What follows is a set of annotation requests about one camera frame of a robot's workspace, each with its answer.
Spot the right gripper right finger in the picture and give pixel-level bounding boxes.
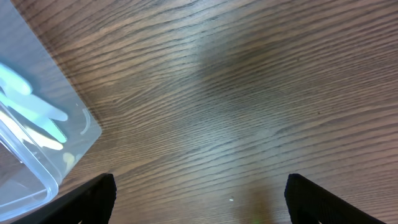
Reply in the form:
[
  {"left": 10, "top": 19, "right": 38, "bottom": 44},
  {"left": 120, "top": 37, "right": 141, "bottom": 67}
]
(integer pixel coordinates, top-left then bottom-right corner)
[{"left": 284, "top": 174, "right": 385, "bottom": 224}]

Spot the cream yellow plastic knife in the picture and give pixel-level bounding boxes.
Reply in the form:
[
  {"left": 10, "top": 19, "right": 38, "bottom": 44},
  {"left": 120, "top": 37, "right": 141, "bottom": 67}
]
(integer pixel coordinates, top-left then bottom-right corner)
[{"left": 1, "top": 112, "right": 63, "bottom": 151}]

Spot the light blue plastic knife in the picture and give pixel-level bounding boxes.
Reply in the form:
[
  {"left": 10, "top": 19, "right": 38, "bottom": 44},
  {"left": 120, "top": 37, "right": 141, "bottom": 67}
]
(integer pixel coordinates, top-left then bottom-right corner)
[{"left": 1, "top": 93, "right": 67, "bottom": 143}]

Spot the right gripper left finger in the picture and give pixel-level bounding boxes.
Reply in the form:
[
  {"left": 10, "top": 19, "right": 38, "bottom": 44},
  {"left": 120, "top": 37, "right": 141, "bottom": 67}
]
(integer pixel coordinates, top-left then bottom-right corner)
[{"left": 12, "top": 173, "right": 117, "bottom": 224}]

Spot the right clear plastic container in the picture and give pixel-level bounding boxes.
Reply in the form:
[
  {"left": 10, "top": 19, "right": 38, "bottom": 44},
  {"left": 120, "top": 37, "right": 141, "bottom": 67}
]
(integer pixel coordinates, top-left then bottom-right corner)
[{"left": 1, "top": 1, "right": 101, "bottom": 220}]

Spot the white plastic knife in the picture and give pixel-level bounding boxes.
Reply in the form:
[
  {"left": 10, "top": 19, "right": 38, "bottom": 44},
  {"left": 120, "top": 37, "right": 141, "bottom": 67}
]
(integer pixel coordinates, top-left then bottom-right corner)
[
  {"left": 1, "top": 63, "right": 33, "bottom": 95},
  {"left": 4, "top": 87, "right": 68, "bottom": 121}
]

